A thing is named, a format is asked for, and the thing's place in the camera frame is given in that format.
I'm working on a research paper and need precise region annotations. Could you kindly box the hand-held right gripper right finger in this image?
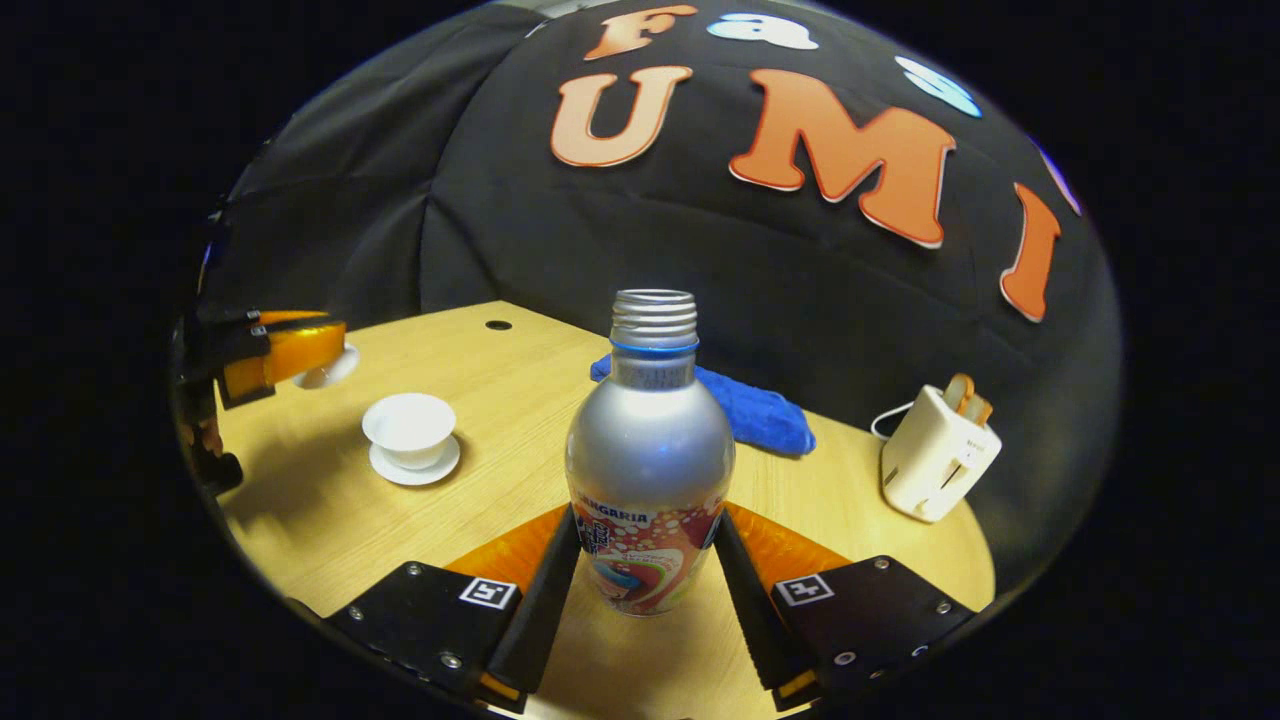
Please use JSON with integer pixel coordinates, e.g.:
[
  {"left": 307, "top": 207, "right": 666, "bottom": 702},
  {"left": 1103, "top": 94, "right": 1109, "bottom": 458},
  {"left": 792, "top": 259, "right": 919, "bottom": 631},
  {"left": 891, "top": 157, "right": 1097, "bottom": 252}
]
[{"left": 712, "top": 503, "right": 976, "bottom": 713}]

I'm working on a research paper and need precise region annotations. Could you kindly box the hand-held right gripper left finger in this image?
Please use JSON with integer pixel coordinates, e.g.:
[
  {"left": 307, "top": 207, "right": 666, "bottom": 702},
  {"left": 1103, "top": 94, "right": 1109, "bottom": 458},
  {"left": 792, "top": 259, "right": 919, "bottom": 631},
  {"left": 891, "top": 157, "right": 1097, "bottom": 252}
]
[{"left": 325, "top": 505, "right": 583, "bottom": 713}]

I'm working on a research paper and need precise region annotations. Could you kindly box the white teacup lid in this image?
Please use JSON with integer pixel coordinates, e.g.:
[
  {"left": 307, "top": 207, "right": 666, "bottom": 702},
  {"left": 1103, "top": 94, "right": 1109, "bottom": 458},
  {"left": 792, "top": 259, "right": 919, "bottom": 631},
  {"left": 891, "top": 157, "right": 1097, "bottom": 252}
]
[{"left": 294, "top": 344, "right": 360, "bottom": 391}]

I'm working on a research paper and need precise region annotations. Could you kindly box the white teacup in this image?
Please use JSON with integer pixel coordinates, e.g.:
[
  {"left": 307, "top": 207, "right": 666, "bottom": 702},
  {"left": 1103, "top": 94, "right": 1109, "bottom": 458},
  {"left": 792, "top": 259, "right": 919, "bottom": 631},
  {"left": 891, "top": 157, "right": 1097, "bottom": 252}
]
[{"left": 361, "top": 392, "right": 458, "bottom": 472}]

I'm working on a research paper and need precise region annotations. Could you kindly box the silver water bottle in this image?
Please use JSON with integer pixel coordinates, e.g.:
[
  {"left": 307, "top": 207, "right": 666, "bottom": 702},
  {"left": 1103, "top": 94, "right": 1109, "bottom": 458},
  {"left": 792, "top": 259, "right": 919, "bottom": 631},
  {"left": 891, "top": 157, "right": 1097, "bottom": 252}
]
[{"left": 565, "top": 289, "right": 737, "bottom": 617}]

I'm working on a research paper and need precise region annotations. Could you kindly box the white saucer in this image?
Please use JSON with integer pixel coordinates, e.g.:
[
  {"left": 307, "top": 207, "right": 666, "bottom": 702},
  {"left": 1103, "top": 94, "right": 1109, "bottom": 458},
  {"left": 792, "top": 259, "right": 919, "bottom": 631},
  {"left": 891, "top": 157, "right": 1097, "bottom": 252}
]
[{"left": 368, "top": 434, "right": 462, "bottom": 488}]

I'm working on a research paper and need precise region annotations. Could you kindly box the blue towel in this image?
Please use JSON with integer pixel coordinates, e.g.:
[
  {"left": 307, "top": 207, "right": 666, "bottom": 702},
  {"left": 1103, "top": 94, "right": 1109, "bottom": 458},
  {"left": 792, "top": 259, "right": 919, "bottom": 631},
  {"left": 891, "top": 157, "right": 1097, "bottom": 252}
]
[{"left": 589, "top": 354, "right": 817, "bottom": 458}]

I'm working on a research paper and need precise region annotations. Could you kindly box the white toaster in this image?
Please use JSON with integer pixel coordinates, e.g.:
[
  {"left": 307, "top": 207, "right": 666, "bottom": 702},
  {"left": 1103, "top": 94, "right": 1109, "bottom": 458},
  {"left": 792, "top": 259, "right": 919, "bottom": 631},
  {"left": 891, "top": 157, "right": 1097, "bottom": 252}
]
[{"left": 880, "top": 385, "right": 1003, "bottom": 524}]

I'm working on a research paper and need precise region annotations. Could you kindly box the white toaster cable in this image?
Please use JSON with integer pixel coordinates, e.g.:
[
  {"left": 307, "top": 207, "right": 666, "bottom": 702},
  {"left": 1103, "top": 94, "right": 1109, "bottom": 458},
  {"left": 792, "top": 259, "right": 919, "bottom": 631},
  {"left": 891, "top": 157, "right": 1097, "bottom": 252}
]
[{"left": 869, "top": 402, "right": 917, "bottom": 442}]

